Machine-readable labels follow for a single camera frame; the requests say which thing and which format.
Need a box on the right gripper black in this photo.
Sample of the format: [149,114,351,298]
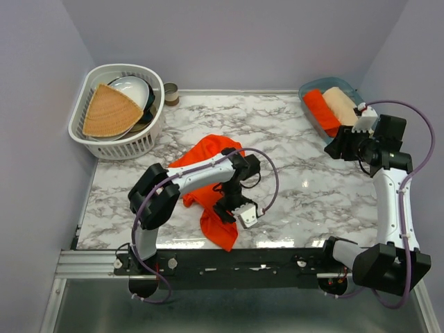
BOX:
[324,125,378,161]

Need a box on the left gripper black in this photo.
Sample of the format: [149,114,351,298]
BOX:
[212,180,258,224]

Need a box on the orange t shirt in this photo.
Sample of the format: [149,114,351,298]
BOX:
[168,135,246,253]
[303,89,341,138]

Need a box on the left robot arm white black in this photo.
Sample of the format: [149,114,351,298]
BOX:
[128,148,260,274]

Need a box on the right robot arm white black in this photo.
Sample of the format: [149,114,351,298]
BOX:
[319,110,431,296]

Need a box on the rolled beige t shirt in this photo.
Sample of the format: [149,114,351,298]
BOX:
[322,87,358,126]

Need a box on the rolled orange t shirt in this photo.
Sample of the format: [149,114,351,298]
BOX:
[303,89,341,138]

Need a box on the blue transparent plastic bin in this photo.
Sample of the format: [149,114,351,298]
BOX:
[298,77,378,144]

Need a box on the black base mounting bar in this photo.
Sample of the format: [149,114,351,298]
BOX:
[114,248,352,295]

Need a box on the white plastic basket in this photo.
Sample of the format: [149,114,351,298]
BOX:
[68,63,164,160]

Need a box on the dark dish in basket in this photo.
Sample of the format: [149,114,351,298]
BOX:
[119,72,160,126]

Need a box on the woven wicker fan tray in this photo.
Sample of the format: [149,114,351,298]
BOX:
[83,84,144,137]

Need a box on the white bowl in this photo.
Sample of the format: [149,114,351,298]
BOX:
[108,76,149,109]

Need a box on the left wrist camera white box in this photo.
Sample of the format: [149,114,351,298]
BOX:
[232,203,258,229]

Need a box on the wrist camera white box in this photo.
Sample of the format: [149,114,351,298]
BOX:
[232,203,258,229]
[352,103,378,133]

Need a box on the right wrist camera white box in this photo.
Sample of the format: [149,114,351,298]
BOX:
[352,103,378,133]

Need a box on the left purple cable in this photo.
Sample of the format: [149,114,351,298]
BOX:
[130,147,280,305]

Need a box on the purple cable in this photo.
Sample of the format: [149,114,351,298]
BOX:
[130,147,280,305]
[325,99,435,309]

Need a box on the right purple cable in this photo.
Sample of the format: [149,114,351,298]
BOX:
[325,99,435,309]

